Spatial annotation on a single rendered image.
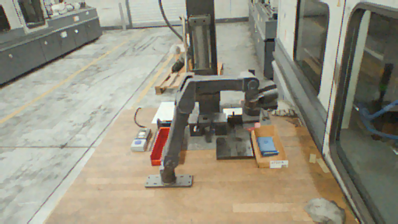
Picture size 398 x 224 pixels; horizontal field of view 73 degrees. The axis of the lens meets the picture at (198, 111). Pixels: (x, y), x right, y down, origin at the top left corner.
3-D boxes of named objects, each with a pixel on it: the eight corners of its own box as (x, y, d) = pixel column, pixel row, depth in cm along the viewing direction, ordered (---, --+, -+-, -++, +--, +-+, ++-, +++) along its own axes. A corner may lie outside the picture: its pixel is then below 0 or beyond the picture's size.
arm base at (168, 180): (144, 162, 115) (141, 173, 109) (190, 161, 113) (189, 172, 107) (148, 176, 118) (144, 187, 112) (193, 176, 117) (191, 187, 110)
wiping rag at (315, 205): (298, 201, 101) (309, 226, 89) (298, 194, 99) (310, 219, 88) (336, 199, 99) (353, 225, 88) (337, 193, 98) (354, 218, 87)
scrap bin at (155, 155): (151, 166, 125) (149, 155, 122) (161, 137, 147) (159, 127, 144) (176, 165, 124) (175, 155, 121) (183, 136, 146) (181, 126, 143)
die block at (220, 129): (190, 136, 145) (188, 124, 141) (191, 127, 154) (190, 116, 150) (227, 135, 143) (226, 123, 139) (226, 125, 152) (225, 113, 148)
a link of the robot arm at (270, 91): (270, 93, 110) (267, 66, 104) (280, 102, 102) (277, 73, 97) (244, 101, 109) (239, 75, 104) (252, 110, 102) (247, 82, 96)
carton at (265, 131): (257, 169, 118) (258, 155, 114) (251, 138, 140) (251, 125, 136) (288, 169, 117) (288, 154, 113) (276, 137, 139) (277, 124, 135)
